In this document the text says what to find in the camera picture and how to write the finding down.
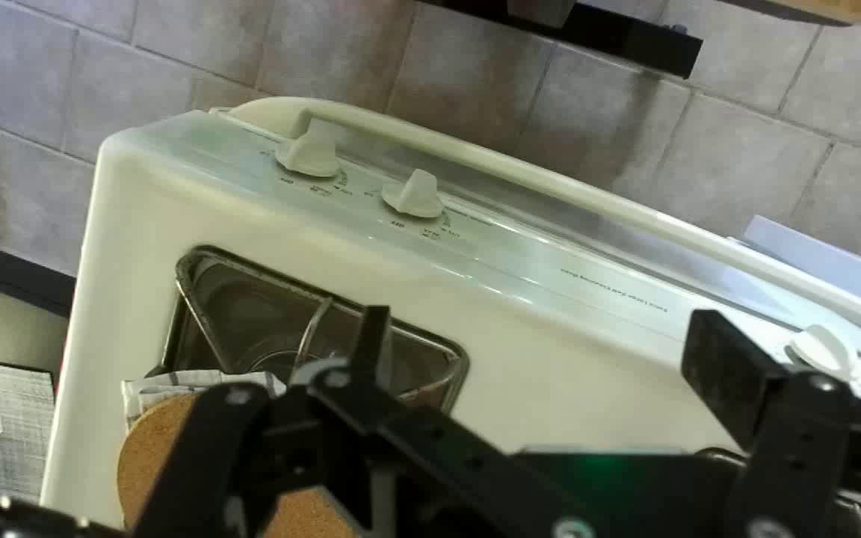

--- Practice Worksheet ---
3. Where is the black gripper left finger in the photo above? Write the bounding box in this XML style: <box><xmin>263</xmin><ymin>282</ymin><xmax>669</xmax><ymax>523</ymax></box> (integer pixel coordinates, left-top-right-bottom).
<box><xmin>130</xmin><ymin>303</ymin><xmax>605</xmax><ymax>538</ymax></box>

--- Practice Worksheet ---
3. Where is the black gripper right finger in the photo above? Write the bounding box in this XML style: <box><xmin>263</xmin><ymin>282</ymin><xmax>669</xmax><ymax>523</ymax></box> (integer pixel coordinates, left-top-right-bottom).
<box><xmin>681</xmin><ymin>309</ymin><xmax>861</xmax><ymax>538</ymax></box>

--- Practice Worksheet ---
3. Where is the round cork coaster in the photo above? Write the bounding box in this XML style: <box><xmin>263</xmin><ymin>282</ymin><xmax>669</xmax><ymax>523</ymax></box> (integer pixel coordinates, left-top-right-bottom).
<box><xmin>113</xmin><ymin>392</ymin><xmax>353</xmax><ymax>538</ymax></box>

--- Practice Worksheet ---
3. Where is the white stove knob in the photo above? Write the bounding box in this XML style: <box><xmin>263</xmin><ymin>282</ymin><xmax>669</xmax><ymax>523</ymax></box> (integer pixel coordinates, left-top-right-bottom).
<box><xmin>273</xmin><ymin>117</ymin><xmax>347</xmax><ymax>182</ymax></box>
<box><xmin>783</xmin><ymin>327</ymin><xmax>859</xmax><ymax>383</ymax></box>
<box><xmin>381</xmin><ymin>169</ymin><xmax>450</xmax><ymax>226</ymax></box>

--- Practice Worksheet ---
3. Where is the white gas stove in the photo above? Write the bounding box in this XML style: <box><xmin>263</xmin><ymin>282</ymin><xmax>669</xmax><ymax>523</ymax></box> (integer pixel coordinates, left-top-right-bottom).
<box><xmin>39</xmin><ymin>94</ymin><xmax>861</xmax><ymax>532</ymax></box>

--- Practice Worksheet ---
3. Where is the white checkered dish towel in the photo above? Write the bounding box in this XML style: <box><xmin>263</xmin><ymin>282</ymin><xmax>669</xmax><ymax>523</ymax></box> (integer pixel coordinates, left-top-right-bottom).
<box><xmin>119</xmin><ymin>366</ymin><xmax>294</xmax><ymax>418</ymax></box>

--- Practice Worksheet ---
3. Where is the grey grid pattern mat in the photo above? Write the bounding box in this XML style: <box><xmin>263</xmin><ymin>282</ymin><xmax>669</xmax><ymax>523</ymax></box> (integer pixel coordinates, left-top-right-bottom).
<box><xmin>0</xmin><ymin>356</ymin><xmax>60</xmax><ymax>508</ymax></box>

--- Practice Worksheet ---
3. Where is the wooden board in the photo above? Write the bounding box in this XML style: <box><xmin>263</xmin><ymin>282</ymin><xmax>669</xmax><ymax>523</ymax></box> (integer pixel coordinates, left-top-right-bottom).
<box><xmin>726</xmin><ymin>0</ymin><xmax>861</xmax><ymax>31</ymax></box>

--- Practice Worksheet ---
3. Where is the black metal bar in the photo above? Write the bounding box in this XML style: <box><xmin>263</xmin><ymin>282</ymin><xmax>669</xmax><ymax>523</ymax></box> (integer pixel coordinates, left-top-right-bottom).
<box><xmin>427</xmin><ymin>0</ymin><xmax>707</xmax><ymax>81</ymax></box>

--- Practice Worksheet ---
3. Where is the white oven door handle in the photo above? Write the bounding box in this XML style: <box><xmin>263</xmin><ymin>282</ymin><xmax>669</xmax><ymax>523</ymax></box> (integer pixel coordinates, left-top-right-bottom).
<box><xmin>218</xmin><ymin>94</ymin><xmax>861</xmax><ymax>348</ymax></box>

